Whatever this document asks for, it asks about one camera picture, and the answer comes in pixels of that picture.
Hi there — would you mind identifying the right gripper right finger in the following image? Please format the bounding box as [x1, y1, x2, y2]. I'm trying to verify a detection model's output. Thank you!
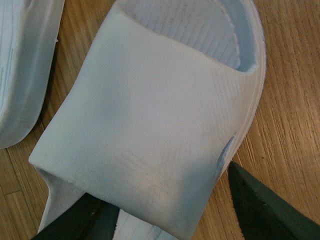
[228, 161, 320, 240]

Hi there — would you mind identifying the light blue slipper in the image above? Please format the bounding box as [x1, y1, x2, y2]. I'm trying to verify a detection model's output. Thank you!
[29, 0, 266, 240]
[0, 0, 65, 149]

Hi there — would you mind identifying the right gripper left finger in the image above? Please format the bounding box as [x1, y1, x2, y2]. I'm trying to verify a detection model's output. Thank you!
[33, 193, 120, 240]

